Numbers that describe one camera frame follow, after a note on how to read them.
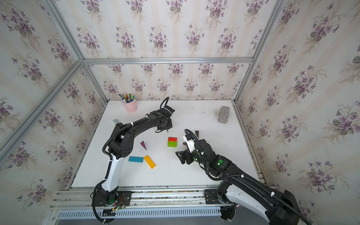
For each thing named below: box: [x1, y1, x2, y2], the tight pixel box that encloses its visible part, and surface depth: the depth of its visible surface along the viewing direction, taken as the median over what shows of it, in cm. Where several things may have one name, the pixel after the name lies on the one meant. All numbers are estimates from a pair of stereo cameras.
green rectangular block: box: [167, 141, 178, 148], surface depth 95 cm
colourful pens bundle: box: [118, 92, 135, 103], surface depth 110 cm
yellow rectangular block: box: [143, 154, 157, 170], surface depth 89 cm
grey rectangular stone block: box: [217, 105, 230, 124], surface depth 109 cm
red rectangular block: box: [167, 136, 178, 142], surface depth 97 cm
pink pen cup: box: [122, 99, 138, 113], surface depth 112 cm
